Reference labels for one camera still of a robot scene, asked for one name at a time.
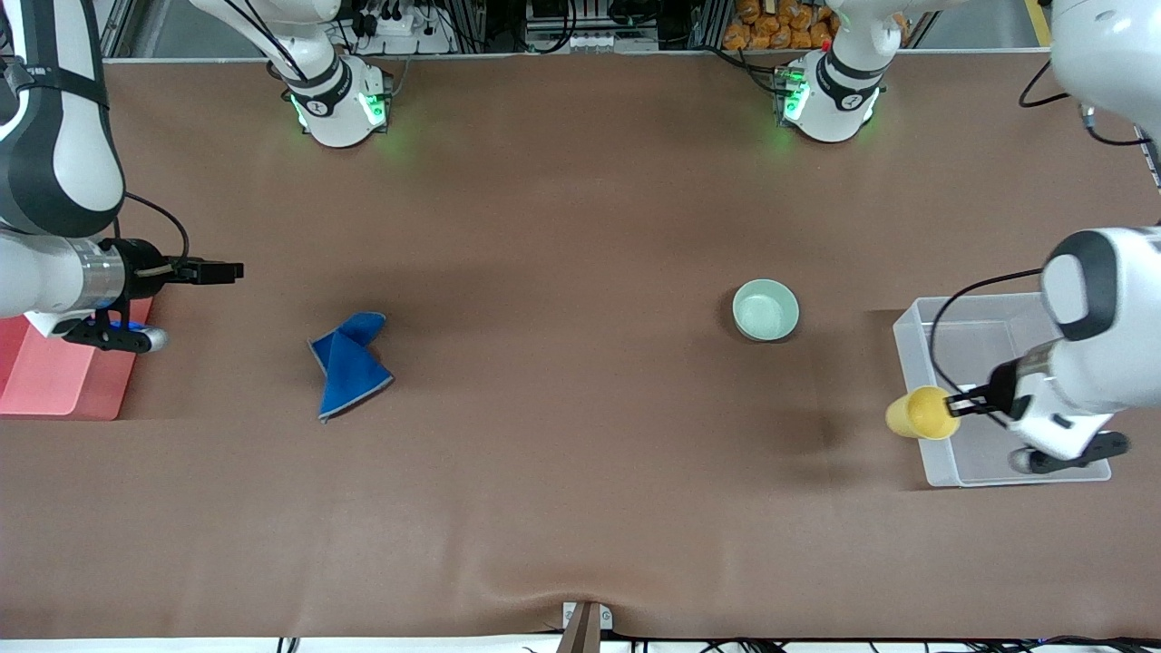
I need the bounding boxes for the orange packaged items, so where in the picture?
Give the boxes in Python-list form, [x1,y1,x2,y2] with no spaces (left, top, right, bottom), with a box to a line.
[723,0,840,52]

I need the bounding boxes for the clear plastic bin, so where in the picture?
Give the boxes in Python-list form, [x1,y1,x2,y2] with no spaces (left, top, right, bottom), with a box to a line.
[893,291,1113,489]

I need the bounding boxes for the white connector block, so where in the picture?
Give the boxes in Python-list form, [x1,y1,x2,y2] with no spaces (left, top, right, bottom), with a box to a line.
[562,33,659,53]

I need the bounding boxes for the pale green bowl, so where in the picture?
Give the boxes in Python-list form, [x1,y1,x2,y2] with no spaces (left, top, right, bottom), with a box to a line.
[732,278,801,343]

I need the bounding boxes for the pink plastic bin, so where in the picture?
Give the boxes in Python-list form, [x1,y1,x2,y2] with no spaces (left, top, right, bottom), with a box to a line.
[0,297,157,422]

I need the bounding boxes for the yellow cup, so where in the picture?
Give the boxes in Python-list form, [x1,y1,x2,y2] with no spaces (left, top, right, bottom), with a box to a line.
[885,385,961,442]

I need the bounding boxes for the blue cloth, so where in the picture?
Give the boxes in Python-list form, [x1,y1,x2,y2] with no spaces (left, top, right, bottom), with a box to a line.
[308,311,396,424]

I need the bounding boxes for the white power strip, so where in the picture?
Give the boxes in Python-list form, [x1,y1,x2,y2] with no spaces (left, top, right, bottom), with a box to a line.
[349,9,454,55]

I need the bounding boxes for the metal table edge bracket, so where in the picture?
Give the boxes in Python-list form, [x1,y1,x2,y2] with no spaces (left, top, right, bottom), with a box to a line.
[561,600,614,653]

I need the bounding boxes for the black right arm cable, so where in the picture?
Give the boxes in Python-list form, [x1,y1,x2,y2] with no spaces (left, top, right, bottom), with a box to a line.
[122,192,190,262]

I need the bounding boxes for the aluminium frame profile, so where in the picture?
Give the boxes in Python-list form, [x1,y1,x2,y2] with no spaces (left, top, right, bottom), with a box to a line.
[94,0,139,61]

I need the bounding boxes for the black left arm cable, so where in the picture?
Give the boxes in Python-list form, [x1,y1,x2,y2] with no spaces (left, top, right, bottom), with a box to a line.
[929,59,1161,429]

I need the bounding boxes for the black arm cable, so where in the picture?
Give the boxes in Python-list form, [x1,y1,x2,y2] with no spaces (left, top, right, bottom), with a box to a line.
[122,192,190,262]
[929,59,1161,429]

